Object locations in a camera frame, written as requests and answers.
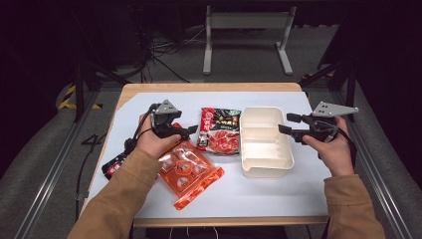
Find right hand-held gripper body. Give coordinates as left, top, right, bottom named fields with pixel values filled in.
left=293, top=101, right=360, bottom=145

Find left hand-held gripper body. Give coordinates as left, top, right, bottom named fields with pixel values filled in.
left=149, top=99, right=191, bottom=139

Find white plastic container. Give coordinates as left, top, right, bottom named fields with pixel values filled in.
left=239, top=106, right=296, bottom=178

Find red black soup base packet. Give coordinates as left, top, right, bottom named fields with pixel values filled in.
left=196, top=107, right=243, bottom=156

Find orange seasoning cube packet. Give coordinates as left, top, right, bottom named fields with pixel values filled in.
left=157, top=121, right=226, bottom=211

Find small red sauce packet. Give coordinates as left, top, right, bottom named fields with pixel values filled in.
left=101, top=151, right=128, bottom=181

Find person's left hand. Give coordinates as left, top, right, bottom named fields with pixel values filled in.
left=135, top=113, right=182, bottom=159

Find person's right hand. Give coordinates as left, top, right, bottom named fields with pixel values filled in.
left=302, top=115, right=355, bottom=177

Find black tripod stand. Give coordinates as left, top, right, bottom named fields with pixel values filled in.
left=300, top=49, right=358, bottom=122
left=71, top=59, right=130, bottom=122

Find white table sheet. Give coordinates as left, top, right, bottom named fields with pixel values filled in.
left=87, top=91, right=332, bottom=220

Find yellow black hazard tape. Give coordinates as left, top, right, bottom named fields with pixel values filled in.
left=58, top=84, right=103, bottom=111

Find white metal stand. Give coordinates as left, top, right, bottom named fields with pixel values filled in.
left=202, top=4, right=298, bottom=76

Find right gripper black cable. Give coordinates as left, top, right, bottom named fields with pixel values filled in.
left=322, top=127, right=358, bottom=239

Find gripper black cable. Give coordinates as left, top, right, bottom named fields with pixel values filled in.
left=322, top=127, right=358, bottom=239
left=75, top=103, right=160, bottom=203

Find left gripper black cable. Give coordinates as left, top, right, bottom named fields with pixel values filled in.
left=75, top=103, right=160, bottom=203

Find black floor cables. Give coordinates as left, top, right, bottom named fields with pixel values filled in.
left=130, top=6, right=207, bottom=84

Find aluminium frame rail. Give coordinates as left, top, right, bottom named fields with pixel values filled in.
left=13, top=91, right=101, bottom=239
left=334, top=89, right=414, bottom=239

